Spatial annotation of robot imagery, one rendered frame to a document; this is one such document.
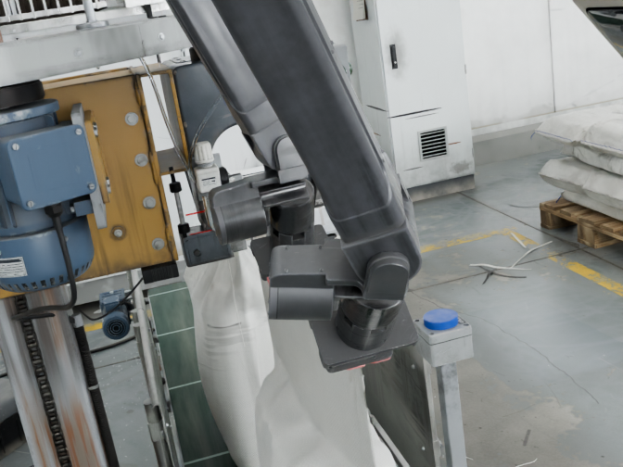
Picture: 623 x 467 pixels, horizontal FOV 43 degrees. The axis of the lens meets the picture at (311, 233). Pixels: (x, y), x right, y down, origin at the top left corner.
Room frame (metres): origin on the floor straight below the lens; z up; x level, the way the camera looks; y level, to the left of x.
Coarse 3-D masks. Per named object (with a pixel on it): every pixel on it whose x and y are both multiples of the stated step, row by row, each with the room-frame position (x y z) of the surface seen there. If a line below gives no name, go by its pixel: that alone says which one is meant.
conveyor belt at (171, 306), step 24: (168, 288) 2.97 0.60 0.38; (168, 312) 2.71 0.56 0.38; (192, 312) 2.67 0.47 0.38; (168, 336) 2.49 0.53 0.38; (192, 336) 2.46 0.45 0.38; (168, 360) 2.29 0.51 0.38; (192, 360) 2.27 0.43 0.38; (168, 384) 2.13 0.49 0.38; (192, 384) 2.11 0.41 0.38; (192, 408) 1.96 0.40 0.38; (192, 432) 1.83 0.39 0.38; (216, 432) 1.81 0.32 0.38; (192, 456) 1.72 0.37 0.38; (216, 456) 1.70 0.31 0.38
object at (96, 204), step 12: (72, 108) 1.12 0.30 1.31; (72, 120) 1.05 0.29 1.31; (84, 120) 1.13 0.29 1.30; (84, 132) 1.07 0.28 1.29; (96, 132) 1.13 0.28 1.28; (96, 144) 1.14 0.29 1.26; (96, 156) 1.13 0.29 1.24; (96, 168) 1.12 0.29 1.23; (96, 180) 1.09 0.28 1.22; (108, 180) 1.19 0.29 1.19; (96, 192) 1.05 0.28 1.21; (108, 192) 1.13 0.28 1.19; (72, 204) 1.06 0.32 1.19; (84, 204) 1.06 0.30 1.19; (96, 204) 1.05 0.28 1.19; (96, 216) 1.05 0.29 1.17
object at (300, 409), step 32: (288, 320) 1.02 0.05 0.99; (288, 352) 1.07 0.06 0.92; (288, 384) 1.11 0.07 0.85; (320, 384) 0.93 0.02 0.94; (352, 384) 0.83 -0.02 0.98; (256, 416) 1.15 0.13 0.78; (288, 416) 1.04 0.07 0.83; (320, 416) 0.95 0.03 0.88; (352, 416) 0.84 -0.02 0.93; (288, 448) 0.98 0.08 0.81; (320, 448) 0.93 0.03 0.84; (352, 448) 0.86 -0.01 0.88; (384, 448) 0.94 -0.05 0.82
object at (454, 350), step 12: (420, 324) 1.27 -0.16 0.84; (468, 324) 1.24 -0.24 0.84; (420, 336) 1.26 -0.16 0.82; (432, 336) 1.22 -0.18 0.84; (444, 336) 1.23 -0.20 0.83; (456, 336) 1.23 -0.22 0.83; (468, 336) 1.24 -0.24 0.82; (420, 348) 1.27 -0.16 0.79; (432, 348) 1.22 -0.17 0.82; (444, 348) 1.23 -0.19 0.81; (456, 348) 1.23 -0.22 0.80; (468, 348) 1.23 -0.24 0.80; (432, 360) 1.22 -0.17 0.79; (444, 360) 1.22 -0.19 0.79; (456, 360) 1.23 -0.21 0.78
